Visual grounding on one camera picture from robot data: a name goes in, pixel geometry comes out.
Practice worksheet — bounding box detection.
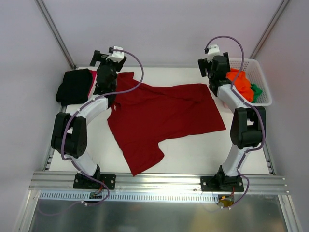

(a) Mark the folded black t shirt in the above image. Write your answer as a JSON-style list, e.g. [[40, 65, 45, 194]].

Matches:
[[56, 69, 93, 106]]

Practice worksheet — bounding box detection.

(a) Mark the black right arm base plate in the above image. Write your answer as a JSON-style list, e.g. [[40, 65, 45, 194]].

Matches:
[[200, 175, 244, 192]]

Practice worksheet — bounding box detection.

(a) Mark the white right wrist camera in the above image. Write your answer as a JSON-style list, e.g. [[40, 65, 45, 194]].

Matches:
[[205, 44, 220, 62]]

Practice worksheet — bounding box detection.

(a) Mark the white plastic basket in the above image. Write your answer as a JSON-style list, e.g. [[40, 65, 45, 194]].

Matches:
[[217, 58, 272, 112]]

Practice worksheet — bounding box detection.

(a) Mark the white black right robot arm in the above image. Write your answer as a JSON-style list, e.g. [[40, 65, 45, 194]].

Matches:
[[197, 53, 266, 191]]

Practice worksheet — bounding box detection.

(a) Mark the aluminium left table rail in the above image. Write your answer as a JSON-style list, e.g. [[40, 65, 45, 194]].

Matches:
[[42, 105, 67, 172]]

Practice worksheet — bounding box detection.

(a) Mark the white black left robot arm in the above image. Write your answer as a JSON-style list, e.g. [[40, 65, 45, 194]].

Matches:
[[51, 46, 126, 189]]

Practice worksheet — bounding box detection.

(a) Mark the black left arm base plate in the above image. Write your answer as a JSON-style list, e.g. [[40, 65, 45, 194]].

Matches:
[[73, 174, 116, 190]]

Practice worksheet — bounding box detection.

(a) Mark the aluminium table rail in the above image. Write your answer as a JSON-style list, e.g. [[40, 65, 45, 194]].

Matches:
[[42, 105, 67, 172], [248, 142, 276, 175]]

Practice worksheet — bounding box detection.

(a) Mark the aluminium corner post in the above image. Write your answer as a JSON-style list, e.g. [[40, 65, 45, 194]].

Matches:
[[34, 0, 76, 70], [249, 0, 291, 59]]

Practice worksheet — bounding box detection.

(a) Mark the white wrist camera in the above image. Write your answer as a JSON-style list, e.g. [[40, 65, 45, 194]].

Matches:
[[205, 44, 220, 62], [107, 46, 125, 63]]

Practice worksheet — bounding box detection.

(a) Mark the aluminium front mounting rail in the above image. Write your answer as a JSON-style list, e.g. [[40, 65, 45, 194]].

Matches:
[[29, 171, 291, 195]]

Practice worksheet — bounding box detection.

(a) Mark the aluminium left corner post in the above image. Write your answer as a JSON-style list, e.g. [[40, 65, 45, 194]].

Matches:
[[34, 0, 76, 70]]

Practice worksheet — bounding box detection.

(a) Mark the aluminium right table rail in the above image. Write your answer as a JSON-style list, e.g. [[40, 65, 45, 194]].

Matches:
[[248, 142, 276, 175]]

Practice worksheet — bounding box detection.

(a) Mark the orange t shirt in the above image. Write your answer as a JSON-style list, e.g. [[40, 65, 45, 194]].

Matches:
[[226, 68, 254, 102]]

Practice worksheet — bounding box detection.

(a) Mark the folded pink t shirt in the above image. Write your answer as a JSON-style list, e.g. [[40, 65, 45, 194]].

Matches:
[[87, 70, 97, 97]]

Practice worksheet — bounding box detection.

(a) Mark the aluminium right corner post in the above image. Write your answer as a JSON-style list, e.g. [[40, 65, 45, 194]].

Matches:
[[249, 0, 291, 59]]

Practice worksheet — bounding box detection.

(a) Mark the green t shirt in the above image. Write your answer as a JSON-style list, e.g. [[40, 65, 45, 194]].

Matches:
[[251, 84, 263, 103]]

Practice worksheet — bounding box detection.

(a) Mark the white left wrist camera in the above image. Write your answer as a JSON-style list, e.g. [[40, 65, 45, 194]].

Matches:
[[107, 46, 125, 63]]

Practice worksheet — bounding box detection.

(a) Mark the white slotted cable duct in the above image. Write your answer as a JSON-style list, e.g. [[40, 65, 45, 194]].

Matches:
[[39, 190, 219, 203]]

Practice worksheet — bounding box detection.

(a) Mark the dark red t shirt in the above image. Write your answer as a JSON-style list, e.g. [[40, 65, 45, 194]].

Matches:
[[107, 72, 226, 176]]

